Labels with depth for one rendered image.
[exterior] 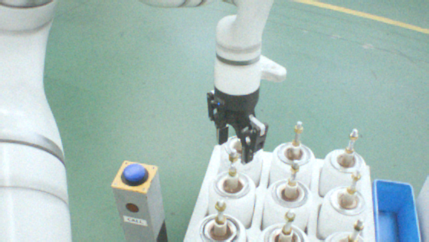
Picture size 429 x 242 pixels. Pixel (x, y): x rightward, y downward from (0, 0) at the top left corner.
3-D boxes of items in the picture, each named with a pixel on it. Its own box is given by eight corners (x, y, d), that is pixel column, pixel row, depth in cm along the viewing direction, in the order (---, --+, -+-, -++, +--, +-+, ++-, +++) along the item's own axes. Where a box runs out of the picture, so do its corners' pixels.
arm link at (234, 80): (288, 80, 66) (292, 47, 63) (237, 103, 61) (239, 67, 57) (252, 58, 72) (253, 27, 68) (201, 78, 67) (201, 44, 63)
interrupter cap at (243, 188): (235, 168, 85) (235, 165, 85) (258, 189, 80) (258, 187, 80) (205, 183, 82) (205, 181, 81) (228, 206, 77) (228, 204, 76)
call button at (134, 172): (141, 187, 72) (139, 179, 71) (121, 183, 73) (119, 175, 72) (149, 171, 76) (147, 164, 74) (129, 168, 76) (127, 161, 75)
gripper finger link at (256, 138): (253, 125, 64) (245, 148, 69) (260, 133, 64) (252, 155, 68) (265, 119, 66) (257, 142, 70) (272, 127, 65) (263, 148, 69)
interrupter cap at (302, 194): (316, 195, 79) (316, 193, 78) (291, 215, 75) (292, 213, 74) (288, 175, 83) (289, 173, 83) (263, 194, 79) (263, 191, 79)
